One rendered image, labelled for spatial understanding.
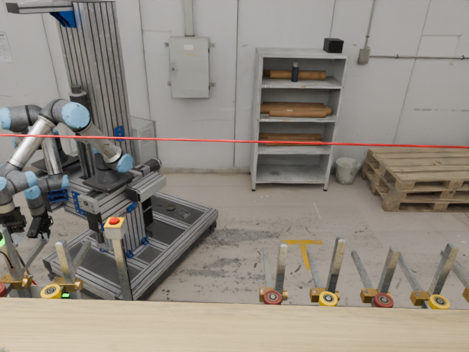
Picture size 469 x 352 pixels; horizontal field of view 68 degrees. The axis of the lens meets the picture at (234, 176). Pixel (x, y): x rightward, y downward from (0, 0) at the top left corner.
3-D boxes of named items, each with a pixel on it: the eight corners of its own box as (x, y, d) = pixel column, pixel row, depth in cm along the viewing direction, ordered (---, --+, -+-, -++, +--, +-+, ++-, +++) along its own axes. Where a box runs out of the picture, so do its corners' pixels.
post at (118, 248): (125, 302, 176) (113, 231, 155) (135, 302, 176) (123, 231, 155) (123, 309, 172) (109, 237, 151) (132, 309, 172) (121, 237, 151)
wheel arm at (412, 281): (393, 258, 198) (395, 252, 196) (399, 258, 198) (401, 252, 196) (430, 323, 159) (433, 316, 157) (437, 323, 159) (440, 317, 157)
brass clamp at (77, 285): (57, 283, 172) (55, 275, 169) (84, 283, 172) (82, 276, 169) (51, 292, 166) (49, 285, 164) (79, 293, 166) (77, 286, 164)
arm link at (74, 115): (122, 156, 215) (61, 93, 171) (139, 162, 208) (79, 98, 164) (110, 171, 211) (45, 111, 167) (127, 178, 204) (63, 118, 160)
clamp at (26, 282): (5, 281, 171) (3, 274, 169) (33, 282, 171) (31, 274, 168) (-2, 290, 166) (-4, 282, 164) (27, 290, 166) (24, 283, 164)
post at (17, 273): (26, 302, 177) (-2, 225, 154) (33, 302, 177) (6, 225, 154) (23, 307, 174) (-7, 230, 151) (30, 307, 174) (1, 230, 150)
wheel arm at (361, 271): (350, 255, 197) (351, 249, 195) (356, 255, 197) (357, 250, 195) (376, 320, 159) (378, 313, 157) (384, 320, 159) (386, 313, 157)
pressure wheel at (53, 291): (43, 307, 161) (37, 290, 155) (61, 297, 166) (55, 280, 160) (50, 317, 156) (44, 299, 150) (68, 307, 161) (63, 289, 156)
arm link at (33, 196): (38, 181, 186) (39, 189, 179) (43, 199, 191) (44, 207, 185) (21, 185, 182) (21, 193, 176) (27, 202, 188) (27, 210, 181)
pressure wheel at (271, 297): (283, 313, 160) (285, 296, 155) (271, 323, 156) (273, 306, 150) (271, 303, 166) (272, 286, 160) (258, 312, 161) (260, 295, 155)
